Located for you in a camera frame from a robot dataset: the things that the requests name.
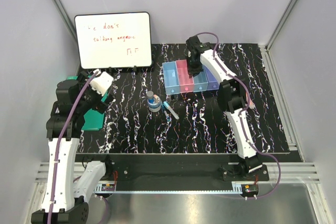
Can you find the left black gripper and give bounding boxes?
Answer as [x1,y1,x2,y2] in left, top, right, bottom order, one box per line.
[77,71,116,113]

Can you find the light blue bin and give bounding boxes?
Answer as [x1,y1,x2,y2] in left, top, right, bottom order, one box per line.
[162,61,180,95]

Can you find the pink bin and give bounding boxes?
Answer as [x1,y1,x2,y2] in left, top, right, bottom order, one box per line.
[176,60,194,93]

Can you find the purple bin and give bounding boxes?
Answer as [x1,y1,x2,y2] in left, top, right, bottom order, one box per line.
[204,66,219,91]

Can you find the grey blue glue stick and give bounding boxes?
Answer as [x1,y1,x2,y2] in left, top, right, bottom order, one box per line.
[146,91,154,102]

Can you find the teal blue bin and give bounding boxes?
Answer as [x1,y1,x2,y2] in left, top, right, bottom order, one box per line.
[193,71,208,92]

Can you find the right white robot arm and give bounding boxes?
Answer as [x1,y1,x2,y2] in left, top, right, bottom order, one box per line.
[186,35,263,180]

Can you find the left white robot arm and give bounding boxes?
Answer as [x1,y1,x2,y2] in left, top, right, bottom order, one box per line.
[31,69,113,223]

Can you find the green notebook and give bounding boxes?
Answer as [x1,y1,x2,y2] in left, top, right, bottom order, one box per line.
[67,73,111,131]

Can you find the blue white tape roll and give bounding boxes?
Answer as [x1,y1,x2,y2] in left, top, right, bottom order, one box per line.
[148,95,161,112]

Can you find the blue white marker pen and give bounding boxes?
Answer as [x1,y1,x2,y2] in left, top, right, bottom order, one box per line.
[163,101,179,120]

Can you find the white dry-erase board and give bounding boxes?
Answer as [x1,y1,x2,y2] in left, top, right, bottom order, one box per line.
[75,12,152,69]

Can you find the black marbled table mat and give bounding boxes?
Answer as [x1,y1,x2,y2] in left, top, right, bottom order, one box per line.
[77,44,289,154]

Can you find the thin blue pen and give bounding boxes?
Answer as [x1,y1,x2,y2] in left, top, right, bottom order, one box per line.
[161,104,171,122]

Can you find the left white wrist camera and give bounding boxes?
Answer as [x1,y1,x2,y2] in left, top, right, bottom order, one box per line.
[89,69,113,97]

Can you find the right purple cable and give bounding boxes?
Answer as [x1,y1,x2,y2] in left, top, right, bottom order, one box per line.
[195,31,281,200]

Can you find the purple cable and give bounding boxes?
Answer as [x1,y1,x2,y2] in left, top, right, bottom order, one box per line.
[46,69,110,224]
[195,31,281,200]

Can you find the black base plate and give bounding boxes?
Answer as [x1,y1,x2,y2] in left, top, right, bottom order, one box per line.
[75,153,269,193]

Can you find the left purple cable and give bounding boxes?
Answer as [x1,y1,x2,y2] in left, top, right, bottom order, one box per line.
[46,69,110,224]

